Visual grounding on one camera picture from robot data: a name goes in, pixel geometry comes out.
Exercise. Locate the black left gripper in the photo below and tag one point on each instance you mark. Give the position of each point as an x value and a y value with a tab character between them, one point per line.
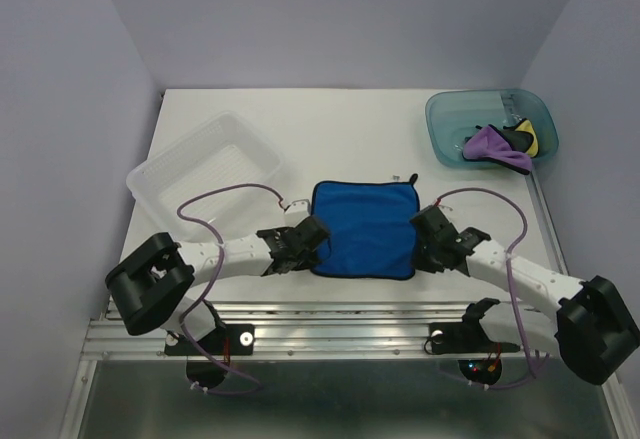
309	262

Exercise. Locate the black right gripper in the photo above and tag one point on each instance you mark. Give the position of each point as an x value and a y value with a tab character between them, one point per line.
424	264

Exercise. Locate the blue microfiber towel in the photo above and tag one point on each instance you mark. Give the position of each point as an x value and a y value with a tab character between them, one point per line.
370	232

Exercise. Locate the purple microfiber towel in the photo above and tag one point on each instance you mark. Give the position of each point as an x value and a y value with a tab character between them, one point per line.
489	145

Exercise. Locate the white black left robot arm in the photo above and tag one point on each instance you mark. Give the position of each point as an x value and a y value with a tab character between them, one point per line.
150	287

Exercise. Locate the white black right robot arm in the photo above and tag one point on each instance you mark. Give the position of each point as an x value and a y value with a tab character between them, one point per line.
585	323

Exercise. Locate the white perforated plastic basket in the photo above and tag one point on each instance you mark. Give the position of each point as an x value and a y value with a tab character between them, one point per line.
223	151

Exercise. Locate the teal translucent plastic bin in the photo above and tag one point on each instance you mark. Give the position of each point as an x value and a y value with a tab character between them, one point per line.
452	118

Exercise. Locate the yellow and black towel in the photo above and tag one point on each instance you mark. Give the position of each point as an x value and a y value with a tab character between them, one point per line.
522	137

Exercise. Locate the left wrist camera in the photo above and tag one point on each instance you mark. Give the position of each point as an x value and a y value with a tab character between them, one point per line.
297	210

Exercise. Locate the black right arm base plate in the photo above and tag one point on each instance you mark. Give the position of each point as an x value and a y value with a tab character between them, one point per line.
463	339

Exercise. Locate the aluminium mounting rail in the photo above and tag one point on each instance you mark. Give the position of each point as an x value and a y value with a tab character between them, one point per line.
294	331

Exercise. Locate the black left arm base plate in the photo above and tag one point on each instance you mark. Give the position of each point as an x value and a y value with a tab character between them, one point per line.
232	339

